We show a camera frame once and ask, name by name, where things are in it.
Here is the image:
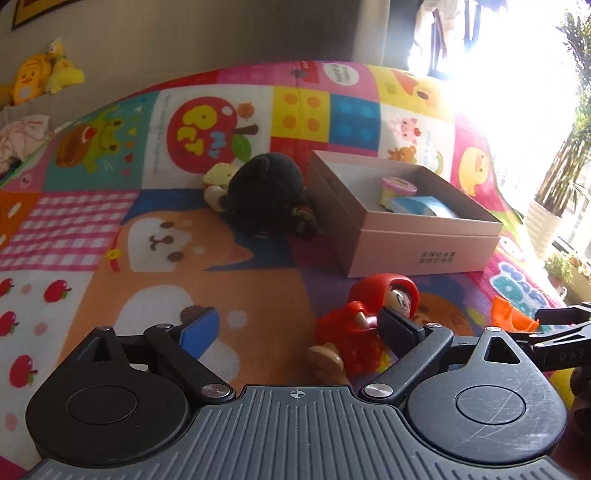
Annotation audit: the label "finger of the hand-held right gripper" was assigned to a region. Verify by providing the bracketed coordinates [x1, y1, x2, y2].
[516, 323, 591, 348]
[534, 301, 591, 326]

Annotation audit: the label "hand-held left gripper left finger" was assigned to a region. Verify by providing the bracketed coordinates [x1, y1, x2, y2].
[78, 308, 235, 400]

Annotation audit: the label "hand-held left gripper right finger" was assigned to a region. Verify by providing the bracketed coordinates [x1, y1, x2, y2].
[361, 309, 532, 407]

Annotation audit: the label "red hooded doll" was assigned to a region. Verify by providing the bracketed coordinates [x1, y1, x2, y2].
[307, 273, 422, 374]

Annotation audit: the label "orange cookie cutter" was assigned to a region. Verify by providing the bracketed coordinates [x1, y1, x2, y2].
[490, 295, 540, 332]

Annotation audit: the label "pink cardboard box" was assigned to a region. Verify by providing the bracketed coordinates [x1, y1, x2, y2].
[307, 149, 504, 278]

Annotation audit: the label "black plush toy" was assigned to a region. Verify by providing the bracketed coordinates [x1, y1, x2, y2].
[202, 152, 324, 238]

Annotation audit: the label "small potted plant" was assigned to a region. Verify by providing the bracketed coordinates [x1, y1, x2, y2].
[545, 253, 575, 296]

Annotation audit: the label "potted palm in white pot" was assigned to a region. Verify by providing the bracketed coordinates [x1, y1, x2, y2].
[526, 9, 591, 259]

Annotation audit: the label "colourful printed play mat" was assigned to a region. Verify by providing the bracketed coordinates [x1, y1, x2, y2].
[0, 60, 570, 480]

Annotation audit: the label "blue paper packet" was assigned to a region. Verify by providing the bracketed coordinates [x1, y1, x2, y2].
[387, 196, 458, 219]

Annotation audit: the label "pink-lid small cup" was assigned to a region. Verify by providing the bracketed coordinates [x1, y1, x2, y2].
[379, 176, 417, 210]

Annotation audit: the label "pink white clothes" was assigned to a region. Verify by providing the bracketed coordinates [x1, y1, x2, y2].
[0, 114, 58, 178]

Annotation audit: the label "yellow dog plush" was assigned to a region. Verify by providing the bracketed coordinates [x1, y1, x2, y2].
[46, 39, 86, 94]

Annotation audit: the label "yellow tiger plush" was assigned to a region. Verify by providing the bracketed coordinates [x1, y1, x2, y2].
[9, 53, 54, 106]

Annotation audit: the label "hanging clothes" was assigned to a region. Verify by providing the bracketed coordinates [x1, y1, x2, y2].
[411, 0, 485, 79]

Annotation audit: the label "yellow-bordered picture frame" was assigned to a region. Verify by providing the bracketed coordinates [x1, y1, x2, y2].
[11, 0, 81, 31]

